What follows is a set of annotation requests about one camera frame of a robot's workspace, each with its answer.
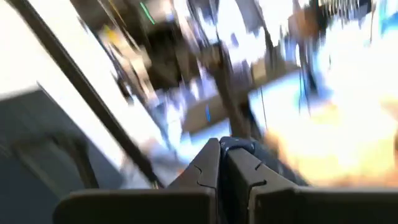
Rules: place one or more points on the navy dotted garment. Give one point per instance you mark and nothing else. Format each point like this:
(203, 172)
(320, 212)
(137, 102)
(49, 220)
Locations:
(236, 142)

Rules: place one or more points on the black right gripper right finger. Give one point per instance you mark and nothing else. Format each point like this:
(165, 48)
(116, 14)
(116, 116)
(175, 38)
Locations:
(311, 208)

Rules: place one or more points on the black metal rig frame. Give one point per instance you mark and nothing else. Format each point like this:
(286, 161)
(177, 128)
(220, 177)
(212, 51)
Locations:
(76, 81)

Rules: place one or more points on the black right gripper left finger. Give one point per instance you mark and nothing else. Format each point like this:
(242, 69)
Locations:
(140, 208)

